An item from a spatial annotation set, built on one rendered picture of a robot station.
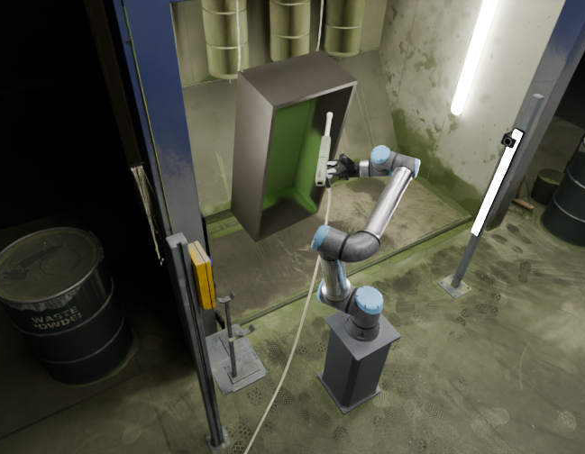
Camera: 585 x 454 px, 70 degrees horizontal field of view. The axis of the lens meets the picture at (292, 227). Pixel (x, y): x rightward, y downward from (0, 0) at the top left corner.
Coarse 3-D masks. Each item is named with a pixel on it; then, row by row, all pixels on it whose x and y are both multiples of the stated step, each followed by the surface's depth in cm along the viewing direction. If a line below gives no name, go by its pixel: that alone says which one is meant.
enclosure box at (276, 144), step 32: (288, 64) 244; (320, 64) 249; (256, 96) 227; (288, 96) 224; (320, 96) 278; (352, 96) 253; (256, 128) 240; (288, 128) 295; (320, 128) 291; (256, 160) 256; (288, 160) 324; (256, 192) 274; (288, 192) 346; (320, 192) 322; (256, 224) 294; (288, 224) 322
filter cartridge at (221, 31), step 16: (208, 0) 297; (224, 0) 298; (240, 0) 300; (208, 16) 305; (224, 16) 304; (240, 16) 307; (208, 32) 314; (224, 32) 310; (240, 32) 314; (208, 48) 323; (224, 48) 317; (208, 64) 335; (224, 64) 325
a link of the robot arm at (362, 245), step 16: (400, 160) 199; (416, 160) 198; (400, 176) 193; (384, 192) 188; (400, 192) 189; (384, 208) 181; (368, 224) 177; (384, 224) 178; (352, 240) 170; (368, 240) 170; (352, 256) 169; (368, 256) 171
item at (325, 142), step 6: (330, 114) 237; (330, 120) 236; (324, 132) 232; (324, 138) 228; (330, 138) 229; (324, 144) 226; (330, 144) 230; (324, 150) 223; (324, 156) 222; (318, 162) 220; (324, 162) 219; (318, 168) 218; (324, 168) 218; (318, 174) 214; (324, 174) 216; (318, 180) 215; (324, 180) 216; (330, 186) 236
